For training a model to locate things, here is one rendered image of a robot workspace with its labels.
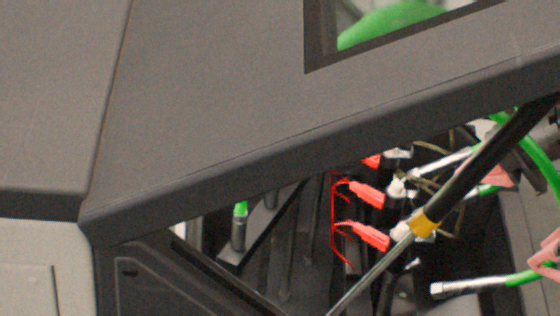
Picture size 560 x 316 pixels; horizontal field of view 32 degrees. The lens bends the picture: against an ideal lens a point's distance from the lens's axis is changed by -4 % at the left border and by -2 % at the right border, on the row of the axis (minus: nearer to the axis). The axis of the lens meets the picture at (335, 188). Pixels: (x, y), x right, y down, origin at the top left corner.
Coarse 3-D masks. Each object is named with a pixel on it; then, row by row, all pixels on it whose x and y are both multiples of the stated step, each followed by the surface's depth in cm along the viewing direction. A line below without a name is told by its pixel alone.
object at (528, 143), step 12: (504, 120) 98; (528, 144) 98; (540, 156) 99; (540, 168) 100; (552, 168) 100; (552, 180) 100; (240, 204) 118; (240, 216) 119; (552, 264) 107; (516, 276) 110; (528, 276) 109; (540, 276) 108
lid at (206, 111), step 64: (192, 0) 86; (256, 0) 81; (320, 0) 77; (384, 0) 76; (448, 0) 72; (512, 0) 66; (128, 64) 82; (192, 64) 78; (256, 64) 74; (320, 64) 70; (384, 64) 67; (448, 64) 64; (512, 64) 62; (128, 128) 75; (192, 128) 71; (256, 128) 68; (320, 128) 65; (384, 128) 65; (448, 128) 65; (128, 192) 69; (192, 192) 68; (256, 192) 68
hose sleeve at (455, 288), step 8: (456, 280) 115; (464, 280) 114; (472, 280) 113; (480, 280) 112; (488, 280) 112; (496, 280) 111; (504, 280) 111; (448, 288) 114; (456, 288) 114; (464, 288) 113; (472, 288) 113; (480, 288) 112; (488, 288) 112; (496, 288) 111; (504, 288) 111; (448, 296) 115; (456, 296) 115
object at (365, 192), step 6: (354, 186) 133; (360, 186) 133; (366, 186) 133; (360, 192) 132; (366, 192) 132; (372, 192) 132; (378, 192) 132; (366, 198) 132; (372, 198) 131; (378, 198) 131; (372, 204) 132; (378, 204) 131
